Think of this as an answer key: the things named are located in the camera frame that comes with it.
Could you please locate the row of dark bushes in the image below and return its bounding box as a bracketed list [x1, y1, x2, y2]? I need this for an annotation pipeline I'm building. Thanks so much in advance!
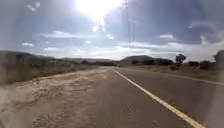
[131, 57, 214, 71]

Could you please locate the pale dirt shoulder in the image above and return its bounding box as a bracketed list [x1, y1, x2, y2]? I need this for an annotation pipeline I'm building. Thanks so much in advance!
[0, 67, 112, 128]

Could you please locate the dark rounded hill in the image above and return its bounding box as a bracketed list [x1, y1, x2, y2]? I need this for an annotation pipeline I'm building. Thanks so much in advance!
[119, 54, 155, 67]

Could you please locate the yellow painted centre line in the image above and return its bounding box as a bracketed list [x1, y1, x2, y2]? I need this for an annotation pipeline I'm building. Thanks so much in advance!
[111, 67, 207, 128]

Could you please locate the small dark tree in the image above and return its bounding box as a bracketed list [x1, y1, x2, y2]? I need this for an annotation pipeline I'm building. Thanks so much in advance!
[175, 52, 187, 65]

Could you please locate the white painted edge line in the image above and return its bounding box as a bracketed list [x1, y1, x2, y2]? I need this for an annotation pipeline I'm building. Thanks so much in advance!
[133, 67, 224, 87]

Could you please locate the grey asphalt road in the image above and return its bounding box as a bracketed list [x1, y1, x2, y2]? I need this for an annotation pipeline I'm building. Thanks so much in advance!
[79, 65, 224, 128]

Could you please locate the low hill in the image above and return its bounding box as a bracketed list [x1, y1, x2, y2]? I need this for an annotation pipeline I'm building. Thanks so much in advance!
[0, 49, 58, 63]

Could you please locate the dry grass verge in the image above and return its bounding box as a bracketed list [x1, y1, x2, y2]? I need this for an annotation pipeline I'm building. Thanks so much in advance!
[0, 59, 101, 85]
[126, 63, 224, 83]

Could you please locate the distant low ridge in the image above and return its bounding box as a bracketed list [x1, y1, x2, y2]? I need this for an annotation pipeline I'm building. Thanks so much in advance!
[55, 57, 118, 67]

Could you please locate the large dark tree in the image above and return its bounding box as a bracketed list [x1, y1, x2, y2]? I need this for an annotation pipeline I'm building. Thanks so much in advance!
[213, 49, 224, 70]

